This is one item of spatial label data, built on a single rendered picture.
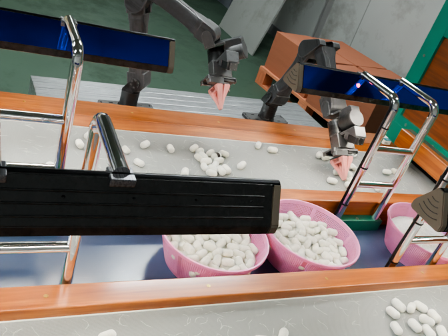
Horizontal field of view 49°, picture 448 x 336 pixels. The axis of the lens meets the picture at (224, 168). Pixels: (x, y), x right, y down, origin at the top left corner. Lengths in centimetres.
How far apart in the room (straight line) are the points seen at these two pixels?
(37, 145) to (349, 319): 88
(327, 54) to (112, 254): 103
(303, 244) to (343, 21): 430
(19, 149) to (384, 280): 96
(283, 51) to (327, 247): 318
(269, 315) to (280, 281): 9
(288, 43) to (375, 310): 332
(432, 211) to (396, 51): 395
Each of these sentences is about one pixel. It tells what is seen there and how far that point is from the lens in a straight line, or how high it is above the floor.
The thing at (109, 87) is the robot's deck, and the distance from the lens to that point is 195.
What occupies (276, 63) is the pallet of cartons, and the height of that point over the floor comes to 25.
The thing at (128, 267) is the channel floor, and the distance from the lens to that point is 115.
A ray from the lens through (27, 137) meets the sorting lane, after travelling 140.
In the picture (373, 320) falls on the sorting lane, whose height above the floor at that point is 74.
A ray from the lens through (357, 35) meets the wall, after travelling 526.
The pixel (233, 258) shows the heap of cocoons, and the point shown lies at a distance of 118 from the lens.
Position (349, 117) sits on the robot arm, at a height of 94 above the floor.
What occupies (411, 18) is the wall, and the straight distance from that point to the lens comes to 485.
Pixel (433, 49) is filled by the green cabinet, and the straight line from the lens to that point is 209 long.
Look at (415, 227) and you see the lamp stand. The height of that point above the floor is 89.
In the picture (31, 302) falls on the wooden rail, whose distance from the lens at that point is 93.
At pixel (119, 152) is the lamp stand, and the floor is 112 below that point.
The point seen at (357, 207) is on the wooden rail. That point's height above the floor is 74.
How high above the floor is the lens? 146
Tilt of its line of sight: 29 degrees down
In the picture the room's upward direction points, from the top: 20 degrees clockwise
